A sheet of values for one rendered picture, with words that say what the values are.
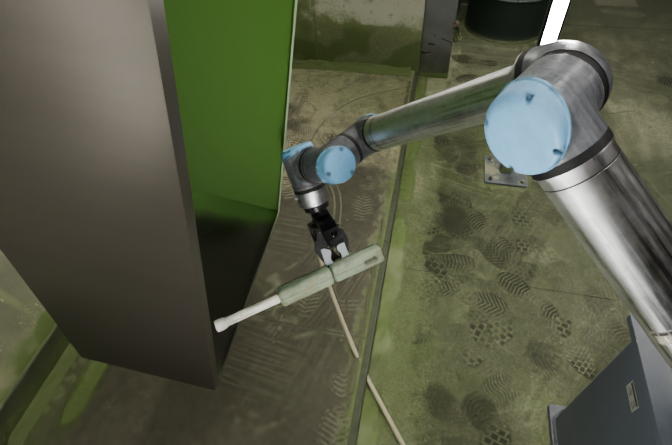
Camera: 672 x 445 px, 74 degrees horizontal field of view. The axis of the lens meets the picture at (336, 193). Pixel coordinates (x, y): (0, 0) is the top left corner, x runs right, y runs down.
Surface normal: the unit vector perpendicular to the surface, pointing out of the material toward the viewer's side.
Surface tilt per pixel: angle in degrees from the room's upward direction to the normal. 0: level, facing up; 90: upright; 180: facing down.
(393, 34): 90
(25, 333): 57
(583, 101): 39
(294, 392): 0
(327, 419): 0
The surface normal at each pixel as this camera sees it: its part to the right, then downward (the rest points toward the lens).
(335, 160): 0.54, 0.10
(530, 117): -0.76, 0.46
